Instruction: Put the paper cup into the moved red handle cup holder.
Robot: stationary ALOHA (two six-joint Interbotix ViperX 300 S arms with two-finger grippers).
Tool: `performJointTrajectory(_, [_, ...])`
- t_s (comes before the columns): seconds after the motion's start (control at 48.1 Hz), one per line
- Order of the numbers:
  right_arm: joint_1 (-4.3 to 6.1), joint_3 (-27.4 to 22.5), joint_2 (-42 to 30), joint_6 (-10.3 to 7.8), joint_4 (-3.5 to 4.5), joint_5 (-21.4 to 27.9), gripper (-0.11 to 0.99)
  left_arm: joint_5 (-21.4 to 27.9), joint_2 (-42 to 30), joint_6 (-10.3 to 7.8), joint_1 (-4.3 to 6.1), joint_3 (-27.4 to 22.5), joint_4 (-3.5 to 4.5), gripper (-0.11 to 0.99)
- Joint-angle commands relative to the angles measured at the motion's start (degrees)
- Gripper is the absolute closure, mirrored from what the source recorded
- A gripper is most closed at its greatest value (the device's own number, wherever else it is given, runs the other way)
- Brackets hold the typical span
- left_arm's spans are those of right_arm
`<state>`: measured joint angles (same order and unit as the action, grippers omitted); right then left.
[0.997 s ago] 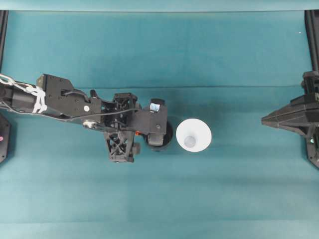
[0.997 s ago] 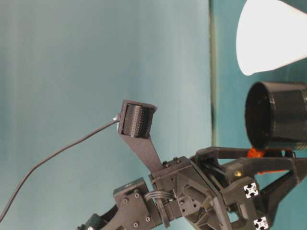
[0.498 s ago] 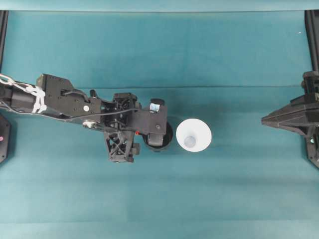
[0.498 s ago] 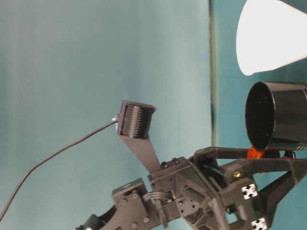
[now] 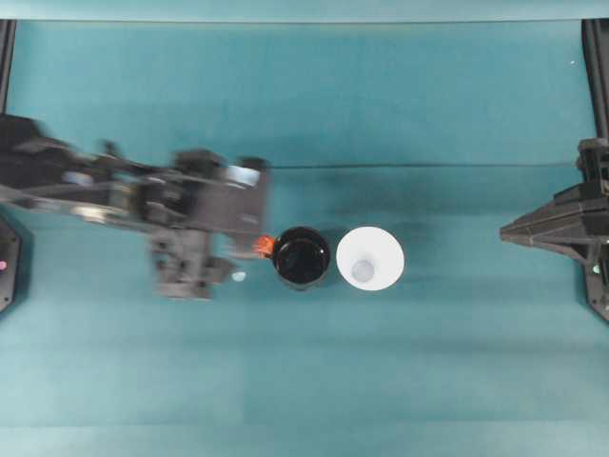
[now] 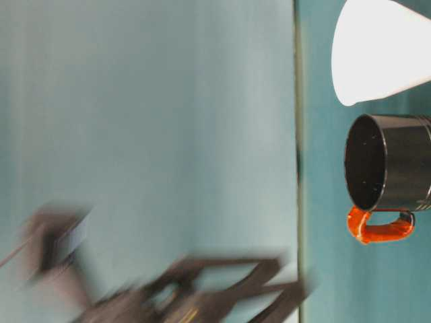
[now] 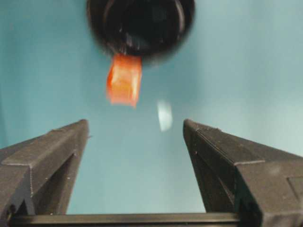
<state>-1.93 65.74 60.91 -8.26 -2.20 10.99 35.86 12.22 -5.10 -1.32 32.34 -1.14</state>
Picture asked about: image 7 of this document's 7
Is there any black red-handled cup holder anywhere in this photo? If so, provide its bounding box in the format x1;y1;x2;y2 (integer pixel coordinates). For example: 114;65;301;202
86;0;196;109

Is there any small white paper scrap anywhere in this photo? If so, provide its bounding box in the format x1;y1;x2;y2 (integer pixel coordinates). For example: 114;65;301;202
157;99;173;132

